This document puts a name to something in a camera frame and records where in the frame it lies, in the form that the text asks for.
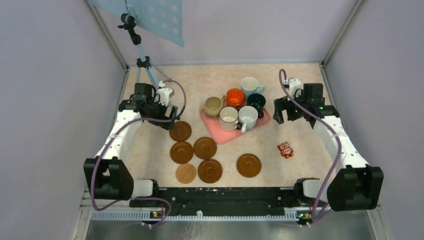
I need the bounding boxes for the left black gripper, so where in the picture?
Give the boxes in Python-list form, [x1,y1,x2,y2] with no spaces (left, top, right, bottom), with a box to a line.
[145,96,178,130]

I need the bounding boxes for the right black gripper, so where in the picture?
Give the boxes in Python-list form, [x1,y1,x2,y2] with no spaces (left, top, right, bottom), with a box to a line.
[273,90,309,124]

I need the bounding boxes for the dark green mug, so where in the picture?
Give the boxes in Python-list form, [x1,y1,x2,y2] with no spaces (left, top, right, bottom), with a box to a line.
[247,93,266,119]

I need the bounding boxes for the dark wooden coaster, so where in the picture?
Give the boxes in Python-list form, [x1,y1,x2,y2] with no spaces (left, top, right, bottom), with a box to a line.
[193,137,217,160]
[169,121,192,142]
[169,141,194,165]
[197,159,223,184]
[236,153,262,178]

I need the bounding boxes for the light wooden coaster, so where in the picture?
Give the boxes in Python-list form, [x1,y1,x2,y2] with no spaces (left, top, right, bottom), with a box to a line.
[175,163,197,184]

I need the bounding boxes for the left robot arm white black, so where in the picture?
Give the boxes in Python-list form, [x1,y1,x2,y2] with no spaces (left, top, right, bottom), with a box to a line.
[83,82,178,207]

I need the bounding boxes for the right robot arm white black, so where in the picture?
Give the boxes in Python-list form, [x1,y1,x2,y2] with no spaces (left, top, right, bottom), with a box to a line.
[273,79,384,212]

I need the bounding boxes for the white mug front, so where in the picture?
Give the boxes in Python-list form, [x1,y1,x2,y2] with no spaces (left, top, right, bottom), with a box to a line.
[237,106,259,134]

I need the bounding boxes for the light blue mug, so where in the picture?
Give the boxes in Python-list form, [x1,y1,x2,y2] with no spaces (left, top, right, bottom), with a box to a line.
[240,77,265,99]

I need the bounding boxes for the orange glass mug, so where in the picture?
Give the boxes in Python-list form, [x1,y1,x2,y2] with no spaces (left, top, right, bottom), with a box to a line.
[225,88,245,110]

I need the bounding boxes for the red owl figurine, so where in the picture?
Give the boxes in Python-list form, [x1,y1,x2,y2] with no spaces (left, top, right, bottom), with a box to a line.
[277,141,294,159]

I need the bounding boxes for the white mug dark rim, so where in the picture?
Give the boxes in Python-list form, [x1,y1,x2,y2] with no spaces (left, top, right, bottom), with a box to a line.
[219,106,239,132]

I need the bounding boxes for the beige mug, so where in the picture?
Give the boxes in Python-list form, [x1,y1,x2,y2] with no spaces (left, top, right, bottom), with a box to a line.
[202,94,226,119]

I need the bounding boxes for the pink tray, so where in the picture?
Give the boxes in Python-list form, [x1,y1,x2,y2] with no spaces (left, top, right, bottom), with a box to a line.
[199,104,272,146]

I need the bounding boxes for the blue tripod stand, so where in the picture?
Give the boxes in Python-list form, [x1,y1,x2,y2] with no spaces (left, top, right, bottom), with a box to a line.
[117,13,171,89]

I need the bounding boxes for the blue perforated board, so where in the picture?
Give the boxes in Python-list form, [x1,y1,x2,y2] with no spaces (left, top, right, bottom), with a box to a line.
[89,0,185,47]

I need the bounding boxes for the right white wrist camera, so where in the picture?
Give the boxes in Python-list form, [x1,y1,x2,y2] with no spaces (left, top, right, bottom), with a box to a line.
[284,77,303,98]

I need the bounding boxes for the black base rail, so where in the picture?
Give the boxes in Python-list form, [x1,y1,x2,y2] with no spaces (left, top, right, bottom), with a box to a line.
[129,187,314,217]

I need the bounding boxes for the white cable duct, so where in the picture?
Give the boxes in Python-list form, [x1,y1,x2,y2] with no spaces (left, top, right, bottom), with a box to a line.
[91,210,299,222]

